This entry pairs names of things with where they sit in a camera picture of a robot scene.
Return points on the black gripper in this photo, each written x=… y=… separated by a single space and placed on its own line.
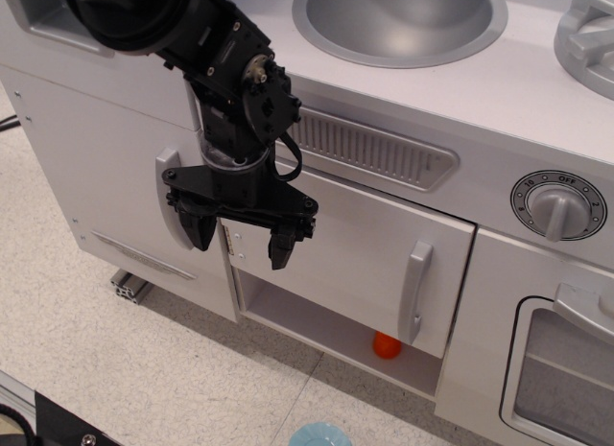
x=253 y=193

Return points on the white cabinet door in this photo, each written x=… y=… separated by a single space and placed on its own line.
x=356 y=261

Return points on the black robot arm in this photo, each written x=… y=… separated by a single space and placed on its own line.
x=247 y=106

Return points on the grey vent grille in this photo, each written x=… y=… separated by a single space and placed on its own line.
x=402 y=159

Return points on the orange toy bottle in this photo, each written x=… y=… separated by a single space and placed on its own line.
x=385 y=346

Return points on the light blue plate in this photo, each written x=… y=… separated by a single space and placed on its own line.
x=319 y=434

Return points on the white toy kitchen body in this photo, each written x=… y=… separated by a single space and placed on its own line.
x=170 y=372

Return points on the silver sink bowl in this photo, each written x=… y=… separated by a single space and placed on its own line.
x=401 y=34

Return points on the grey timer knob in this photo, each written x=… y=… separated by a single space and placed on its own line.
x=558 y=205

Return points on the white oven door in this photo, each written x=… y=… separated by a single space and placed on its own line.
x=559 y=381

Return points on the grey fridge door handle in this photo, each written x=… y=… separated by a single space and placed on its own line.
x=169 y=159

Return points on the aluminium extrusion rail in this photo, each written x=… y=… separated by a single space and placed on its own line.
x=130 y=286

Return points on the grey cabinet door handle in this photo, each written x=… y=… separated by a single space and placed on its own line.
x=409 y=318

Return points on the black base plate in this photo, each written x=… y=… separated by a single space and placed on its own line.
x=55 y=425

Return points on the grey oven door handle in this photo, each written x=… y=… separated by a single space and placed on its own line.
x=588 y=310

